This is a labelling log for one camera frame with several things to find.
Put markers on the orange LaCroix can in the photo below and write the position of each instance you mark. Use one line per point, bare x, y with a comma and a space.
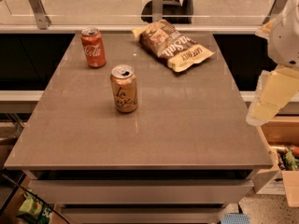
123, 83

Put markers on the red Coca-Cola can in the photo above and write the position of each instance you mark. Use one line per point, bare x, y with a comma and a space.
93, 47

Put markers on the right metal railing bracket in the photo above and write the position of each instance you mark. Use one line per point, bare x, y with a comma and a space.
275, 9

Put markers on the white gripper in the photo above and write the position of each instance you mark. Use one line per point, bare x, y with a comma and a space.
286, 40

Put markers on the grey drawer cabinet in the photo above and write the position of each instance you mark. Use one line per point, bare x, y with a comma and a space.
142, 201

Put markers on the cardboard box with items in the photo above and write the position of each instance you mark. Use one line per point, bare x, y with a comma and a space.
280, 137

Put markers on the black office chair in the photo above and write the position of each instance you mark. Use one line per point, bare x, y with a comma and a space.
178, 11

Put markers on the left metal railing bracket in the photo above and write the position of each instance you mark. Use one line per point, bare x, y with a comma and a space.
43, 21

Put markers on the green snack bag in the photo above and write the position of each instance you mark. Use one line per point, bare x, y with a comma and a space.
33, 211

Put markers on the blue mesh object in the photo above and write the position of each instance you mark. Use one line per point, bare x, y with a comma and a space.
235, 219

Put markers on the brown chip bag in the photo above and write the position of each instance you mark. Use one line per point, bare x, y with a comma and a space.
177, 50

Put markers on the metal railing bracket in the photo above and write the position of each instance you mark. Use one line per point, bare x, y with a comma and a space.
43, 21
157, 10
275, 9

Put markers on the middle metal railing bracket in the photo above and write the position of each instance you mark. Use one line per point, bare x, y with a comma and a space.
157, 10

